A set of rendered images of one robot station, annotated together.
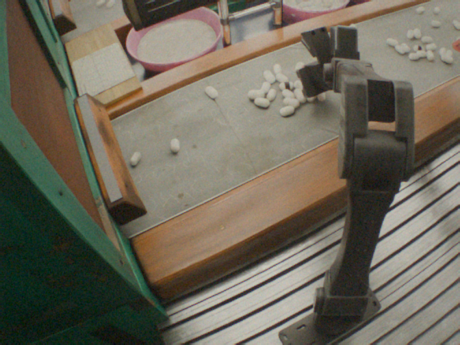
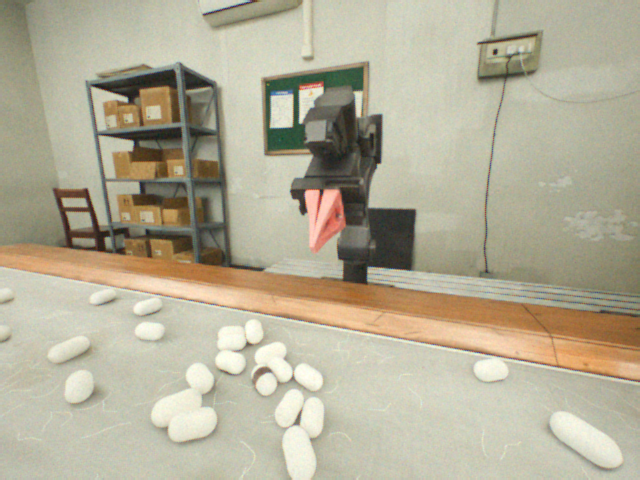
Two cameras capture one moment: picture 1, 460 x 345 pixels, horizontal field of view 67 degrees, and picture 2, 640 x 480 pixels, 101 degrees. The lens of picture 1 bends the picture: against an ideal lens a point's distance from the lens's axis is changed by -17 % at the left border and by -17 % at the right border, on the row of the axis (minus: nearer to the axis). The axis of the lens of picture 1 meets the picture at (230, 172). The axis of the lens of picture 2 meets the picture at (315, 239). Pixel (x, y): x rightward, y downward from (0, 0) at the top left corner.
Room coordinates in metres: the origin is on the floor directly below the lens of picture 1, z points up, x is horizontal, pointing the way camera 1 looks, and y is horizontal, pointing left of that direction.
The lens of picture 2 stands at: (0.87, -0.39, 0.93)
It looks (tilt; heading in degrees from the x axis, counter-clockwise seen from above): 12 degrees down; 219
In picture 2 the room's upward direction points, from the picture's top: straight up
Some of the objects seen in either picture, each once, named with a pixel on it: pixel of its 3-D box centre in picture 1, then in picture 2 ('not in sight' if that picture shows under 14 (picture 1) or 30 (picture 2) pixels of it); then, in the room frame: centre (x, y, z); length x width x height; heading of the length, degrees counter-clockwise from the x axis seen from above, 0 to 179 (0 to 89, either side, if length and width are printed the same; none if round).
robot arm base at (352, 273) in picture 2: not in sight; (355, 273); (0.31, -0.71, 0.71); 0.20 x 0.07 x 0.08; 109
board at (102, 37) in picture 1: (98, 63); not in sight; (0.81, 0.30, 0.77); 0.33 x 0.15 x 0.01; 20
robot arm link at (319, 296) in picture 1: (339, 305); not in sight; (0.12, -0.14, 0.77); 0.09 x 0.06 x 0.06; 76
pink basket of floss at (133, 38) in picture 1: (176, 44); not in sight; (0.88, 0.09, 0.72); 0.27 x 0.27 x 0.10
